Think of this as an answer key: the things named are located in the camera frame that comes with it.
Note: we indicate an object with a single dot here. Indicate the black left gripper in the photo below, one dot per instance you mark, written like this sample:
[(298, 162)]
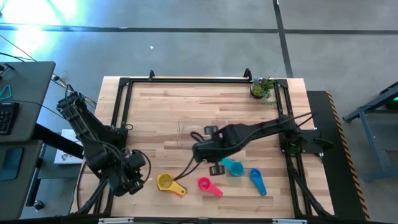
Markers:
[(124, 180)]

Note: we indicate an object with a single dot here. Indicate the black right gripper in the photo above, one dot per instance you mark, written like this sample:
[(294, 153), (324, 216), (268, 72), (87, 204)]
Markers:
[(216, 149)]

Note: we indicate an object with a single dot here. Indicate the red measuring cup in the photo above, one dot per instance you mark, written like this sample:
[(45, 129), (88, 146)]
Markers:
[(214, 189)]

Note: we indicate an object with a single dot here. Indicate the teal measuring cup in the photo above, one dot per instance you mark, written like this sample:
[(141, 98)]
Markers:
[(237, 169)]

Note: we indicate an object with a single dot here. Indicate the yellow measuring cup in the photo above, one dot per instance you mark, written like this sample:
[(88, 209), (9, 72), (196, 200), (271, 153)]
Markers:
[(178, 187)]

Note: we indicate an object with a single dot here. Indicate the bright blue measuring cup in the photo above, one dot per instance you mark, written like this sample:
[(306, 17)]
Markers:
[(260, 186)]

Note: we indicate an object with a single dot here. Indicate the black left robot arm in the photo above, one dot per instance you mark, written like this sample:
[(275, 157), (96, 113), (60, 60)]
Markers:
[(84, 130)]

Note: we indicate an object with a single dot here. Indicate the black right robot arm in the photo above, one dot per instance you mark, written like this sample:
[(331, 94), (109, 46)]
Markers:
[(264, 130)]

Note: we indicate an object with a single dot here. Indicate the clear plastic basket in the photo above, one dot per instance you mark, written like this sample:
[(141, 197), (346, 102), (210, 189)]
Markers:
[(186, 124)]

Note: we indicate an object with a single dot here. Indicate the small yellow tag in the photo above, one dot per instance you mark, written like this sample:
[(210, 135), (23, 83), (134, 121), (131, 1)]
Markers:
[(148, 179)]

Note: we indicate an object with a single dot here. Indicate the white booklet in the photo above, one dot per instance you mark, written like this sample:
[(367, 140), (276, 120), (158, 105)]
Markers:
[(66, 155)]

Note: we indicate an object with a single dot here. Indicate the black desk leg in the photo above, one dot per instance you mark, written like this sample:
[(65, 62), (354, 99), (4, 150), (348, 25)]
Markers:
[(53, 140)]

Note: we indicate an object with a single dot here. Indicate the potted succulent in black pot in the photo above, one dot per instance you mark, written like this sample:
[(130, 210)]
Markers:
[(257, 90)]

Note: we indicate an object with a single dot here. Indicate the black caster wheel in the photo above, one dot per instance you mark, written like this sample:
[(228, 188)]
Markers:
[(38, 206)]

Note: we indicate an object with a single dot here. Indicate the low grey desk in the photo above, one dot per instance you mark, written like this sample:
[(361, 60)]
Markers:
[(29, 186)]

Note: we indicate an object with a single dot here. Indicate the dark desk pad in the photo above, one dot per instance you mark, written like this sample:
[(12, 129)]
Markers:
[(11, 165)]

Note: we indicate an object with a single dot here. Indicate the black keyboard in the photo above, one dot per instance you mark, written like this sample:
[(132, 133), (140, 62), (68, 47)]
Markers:
[(6, 118)]

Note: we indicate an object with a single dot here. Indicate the black mat with hazard edge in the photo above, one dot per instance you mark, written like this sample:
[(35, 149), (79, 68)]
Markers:
[(335, 186)]

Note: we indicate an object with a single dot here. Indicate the blue-grey metal cart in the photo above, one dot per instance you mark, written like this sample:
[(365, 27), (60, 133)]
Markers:
[(373, 146)]

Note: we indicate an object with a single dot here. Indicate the black aluminium rig frame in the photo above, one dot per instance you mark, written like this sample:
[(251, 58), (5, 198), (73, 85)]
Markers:
[(199, 80)]

